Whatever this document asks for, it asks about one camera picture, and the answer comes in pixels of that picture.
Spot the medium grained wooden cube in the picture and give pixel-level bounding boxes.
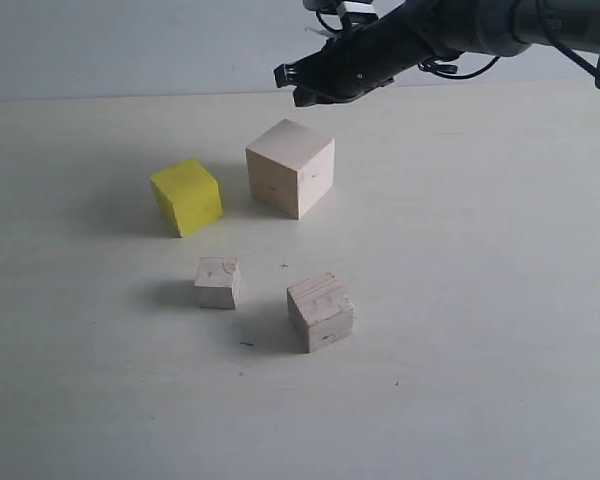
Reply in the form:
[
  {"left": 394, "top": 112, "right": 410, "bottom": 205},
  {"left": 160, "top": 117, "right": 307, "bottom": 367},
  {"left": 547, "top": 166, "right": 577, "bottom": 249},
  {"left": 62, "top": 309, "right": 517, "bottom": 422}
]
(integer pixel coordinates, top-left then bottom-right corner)
[{"left": 286, "top": 272, "right": 356, "bottom": 353}]

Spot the large pale wooden cube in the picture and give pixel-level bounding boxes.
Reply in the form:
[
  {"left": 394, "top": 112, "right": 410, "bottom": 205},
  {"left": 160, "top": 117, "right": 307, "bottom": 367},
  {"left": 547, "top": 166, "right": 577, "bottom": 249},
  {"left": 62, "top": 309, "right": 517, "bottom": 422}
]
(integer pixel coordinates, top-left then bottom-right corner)
[{"left": 245, "top": 119, "right": 336, "bottom": 219}]

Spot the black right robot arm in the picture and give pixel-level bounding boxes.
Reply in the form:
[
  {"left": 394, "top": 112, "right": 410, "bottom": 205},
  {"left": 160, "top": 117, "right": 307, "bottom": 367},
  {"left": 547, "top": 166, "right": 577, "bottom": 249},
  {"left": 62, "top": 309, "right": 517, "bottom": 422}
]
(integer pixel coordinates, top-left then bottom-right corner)
[{"left": 273, "top": 0, "right": 600, "bottom": 107}]

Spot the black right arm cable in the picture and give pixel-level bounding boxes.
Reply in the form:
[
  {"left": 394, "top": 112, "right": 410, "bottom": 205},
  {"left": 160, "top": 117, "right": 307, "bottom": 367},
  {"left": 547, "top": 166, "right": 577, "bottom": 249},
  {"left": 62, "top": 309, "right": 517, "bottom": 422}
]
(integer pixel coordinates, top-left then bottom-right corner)
[{"left": 313, "top": 8, "right": 504, "bottom": 81}]

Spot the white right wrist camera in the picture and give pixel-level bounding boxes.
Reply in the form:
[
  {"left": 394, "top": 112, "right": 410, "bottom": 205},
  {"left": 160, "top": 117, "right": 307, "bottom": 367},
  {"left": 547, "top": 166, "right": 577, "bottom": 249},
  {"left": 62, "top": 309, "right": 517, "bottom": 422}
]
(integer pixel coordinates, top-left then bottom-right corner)
[{"left": 302, "top": 0, "right": 378, "bottom": 20}]

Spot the smallest pale wooden cube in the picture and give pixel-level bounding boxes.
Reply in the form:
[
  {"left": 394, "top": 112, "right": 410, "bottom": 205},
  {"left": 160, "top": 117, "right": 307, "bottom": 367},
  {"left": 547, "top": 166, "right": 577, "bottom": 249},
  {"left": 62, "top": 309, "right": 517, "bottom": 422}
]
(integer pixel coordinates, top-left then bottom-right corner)
[{"left": 193, "top": 257, "right": 241, "bottom": 310}]

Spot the yellow cube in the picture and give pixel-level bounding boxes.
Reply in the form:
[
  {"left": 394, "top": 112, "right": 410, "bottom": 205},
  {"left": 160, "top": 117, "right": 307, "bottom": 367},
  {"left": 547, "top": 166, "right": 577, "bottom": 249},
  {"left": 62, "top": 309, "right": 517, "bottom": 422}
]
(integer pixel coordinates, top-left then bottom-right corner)
[{"left": 149, "top": 158, "right": 224, "bottom": 238}]

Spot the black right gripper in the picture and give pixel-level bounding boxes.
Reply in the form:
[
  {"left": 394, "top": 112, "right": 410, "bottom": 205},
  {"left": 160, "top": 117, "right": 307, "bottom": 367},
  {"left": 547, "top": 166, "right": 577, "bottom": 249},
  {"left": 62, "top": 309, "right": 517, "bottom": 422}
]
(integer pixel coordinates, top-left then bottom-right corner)
[{"left": 273, "top": 7, "right": 430, "bottom": 107}]

